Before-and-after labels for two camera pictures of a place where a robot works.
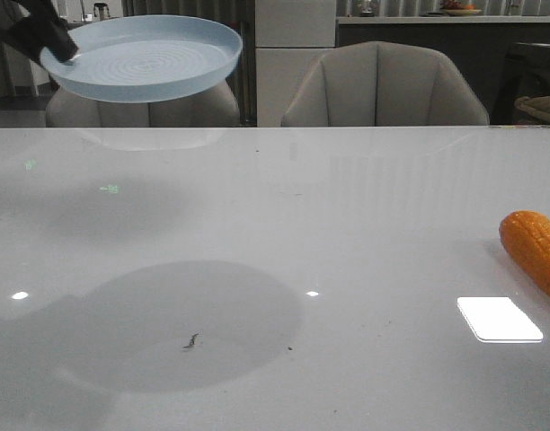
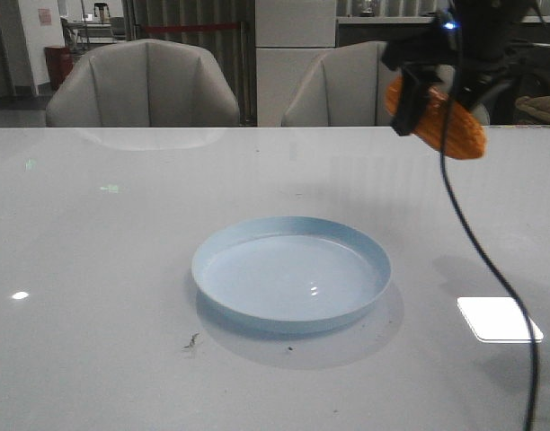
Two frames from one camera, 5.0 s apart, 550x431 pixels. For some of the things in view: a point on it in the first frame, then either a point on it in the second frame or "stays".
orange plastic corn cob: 536,241 → 465,136
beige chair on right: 383,83 stays
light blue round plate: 147,57 → 288,274
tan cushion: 548,107 stays
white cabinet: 290,37 stays
